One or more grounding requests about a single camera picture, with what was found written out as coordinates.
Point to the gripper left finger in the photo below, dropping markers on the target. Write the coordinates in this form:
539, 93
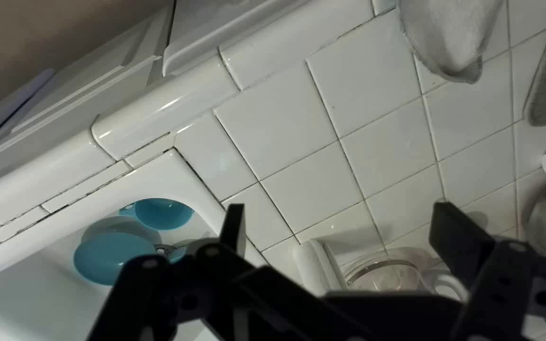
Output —
168, 293

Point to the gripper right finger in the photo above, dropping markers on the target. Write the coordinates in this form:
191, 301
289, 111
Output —
505, 284

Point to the white towel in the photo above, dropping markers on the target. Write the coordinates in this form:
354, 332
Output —
448, 33

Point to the white mug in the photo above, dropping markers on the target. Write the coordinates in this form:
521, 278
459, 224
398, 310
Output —
448, 282

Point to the large blue bowl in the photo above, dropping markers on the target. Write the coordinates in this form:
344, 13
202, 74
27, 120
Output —
109, 258

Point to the small blue bowl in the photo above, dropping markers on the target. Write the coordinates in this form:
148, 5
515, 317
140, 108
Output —
161, 213

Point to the glass jug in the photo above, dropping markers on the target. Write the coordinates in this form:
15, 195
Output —
386, 274

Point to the white sink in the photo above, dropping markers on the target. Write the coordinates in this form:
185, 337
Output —
40, 293

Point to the white cabinet front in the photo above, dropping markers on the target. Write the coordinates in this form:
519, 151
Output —
83, 90
216, 23

